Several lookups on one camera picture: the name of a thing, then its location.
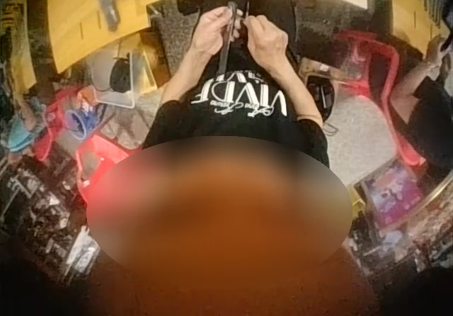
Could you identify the blue plastic object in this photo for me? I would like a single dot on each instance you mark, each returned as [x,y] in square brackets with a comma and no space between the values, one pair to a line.
[78,122]

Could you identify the black tool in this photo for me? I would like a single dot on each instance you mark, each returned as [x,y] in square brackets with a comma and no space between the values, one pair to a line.
[107,6]

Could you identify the red plastic chair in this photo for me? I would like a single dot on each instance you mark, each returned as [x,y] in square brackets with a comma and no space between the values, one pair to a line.
[380,64]

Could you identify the long grey metal tool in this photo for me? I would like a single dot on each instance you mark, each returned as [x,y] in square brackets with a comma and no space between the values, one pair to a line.
[223,55]

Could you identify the heap of dark clutter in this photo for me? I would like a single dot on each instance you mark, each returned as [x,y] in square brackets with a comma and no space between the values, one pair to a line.
[42,209]

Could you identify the person's right hand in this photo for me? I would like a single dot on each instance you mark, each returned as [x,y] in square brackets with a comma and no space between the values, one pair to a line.
[270,41]

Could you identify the black open case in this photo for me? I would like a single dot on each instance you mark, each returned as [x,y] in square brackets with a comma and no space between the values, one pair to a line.
[320,90]

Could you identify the person's left hand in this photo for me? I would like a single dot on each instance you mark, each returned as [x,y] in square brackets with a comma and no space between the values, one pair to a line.
[209,34]

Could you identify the red plastic stool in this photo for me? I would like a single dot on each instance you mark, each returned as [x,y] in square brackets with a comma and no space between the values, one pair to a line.
[95,153]

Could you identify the clear plastic container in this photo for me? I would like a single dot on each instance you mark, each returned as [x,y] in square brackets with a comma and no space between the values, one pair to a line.
[101,89]

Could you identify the thin black rod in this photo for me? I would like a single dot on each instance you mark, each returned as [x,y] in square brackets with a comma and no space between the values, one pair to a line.
[248,8]

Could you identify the black round device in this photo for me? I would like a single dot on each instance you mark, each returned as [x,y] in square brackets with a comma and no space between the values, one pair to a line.
[118,74]

